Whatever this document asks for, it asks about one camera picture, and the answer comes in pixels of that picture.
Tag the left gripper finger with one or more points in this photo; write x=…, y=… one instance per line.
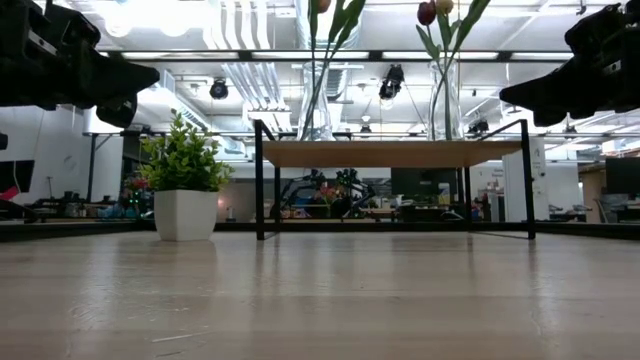
x=125, y=80
x=117, y=112

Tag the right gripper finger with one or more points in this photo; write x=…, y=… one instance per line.
x=550, y=115
x=545, y=87

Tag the orange yellow tulip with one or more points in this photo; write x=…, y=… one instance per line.
x=472, y=15

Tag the tulips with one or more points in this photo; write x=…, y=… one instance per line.
x=350, y=15

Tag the red tulip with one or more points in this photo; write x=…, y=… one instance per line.
x=323, y=5

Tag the black monitor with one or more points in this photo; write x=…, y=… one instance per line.
x=622, y=175
x=15, y=175

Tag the green plant in white pot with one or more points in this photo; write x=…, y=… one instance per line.
x=185, y=215

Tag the black overhead frame beam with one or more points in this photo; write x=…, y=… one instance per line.
x=505, y=56

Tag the black ceiling camera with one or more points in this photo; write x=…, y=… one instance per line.
x=218, y=89
x=478, y=126
x=392, y=82

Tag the wooden shelf with black frame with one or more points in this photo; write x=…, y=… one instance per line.
x=360, y=154

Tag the black aluminium table frame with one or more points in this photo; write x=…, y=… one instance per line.
x=350, y=226

